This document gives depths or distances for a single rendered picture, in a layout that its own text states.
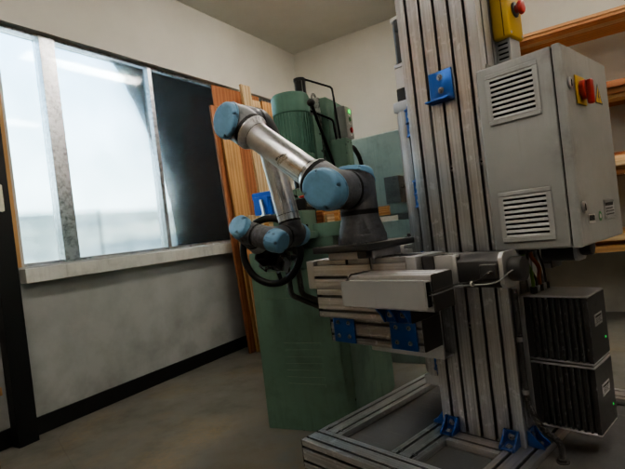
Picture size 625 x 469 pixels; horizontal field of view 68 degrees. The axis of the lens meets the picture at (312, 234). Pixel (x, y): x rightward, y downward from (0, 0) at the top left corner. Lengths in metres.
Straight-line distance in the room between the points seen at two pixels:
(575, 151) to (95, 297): 2.55
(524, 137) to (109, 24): 2.81
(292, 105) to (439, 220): 1.00
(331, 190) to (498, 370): 0.67
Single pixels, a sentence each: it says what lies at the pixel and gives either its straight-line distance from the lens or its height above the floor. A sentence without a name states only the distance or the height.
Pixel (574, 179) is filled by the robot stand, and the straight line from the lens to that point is 1.22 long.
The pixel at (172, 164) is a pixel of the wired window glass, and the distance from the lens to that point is 3.58.
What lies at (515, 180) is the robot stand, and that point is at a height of 0.94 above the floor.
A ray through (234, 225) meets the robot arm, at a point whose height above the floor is 0.92.
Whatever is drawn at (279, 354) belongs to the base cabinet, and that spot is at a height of 0.34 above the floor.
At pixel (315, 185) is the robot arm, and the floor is 0.99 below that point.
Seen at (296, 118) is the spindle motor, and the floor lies 1.38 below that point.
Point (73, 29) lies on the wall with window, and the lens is 3.33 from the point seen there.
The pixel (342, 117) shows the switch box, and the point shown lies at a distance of 2.43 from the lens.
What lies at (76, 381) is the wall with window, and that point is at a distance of 3.00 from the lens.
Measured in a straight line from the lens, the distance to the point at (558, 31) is 3.77.
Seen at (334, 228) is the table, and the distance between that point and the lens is 1.94.
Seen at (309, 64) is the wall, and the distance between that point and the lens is 5.02.
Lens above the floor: 0.87
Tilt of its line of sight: 1 degrees down
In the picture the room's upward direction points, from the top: 7 degrees counter-clockwise
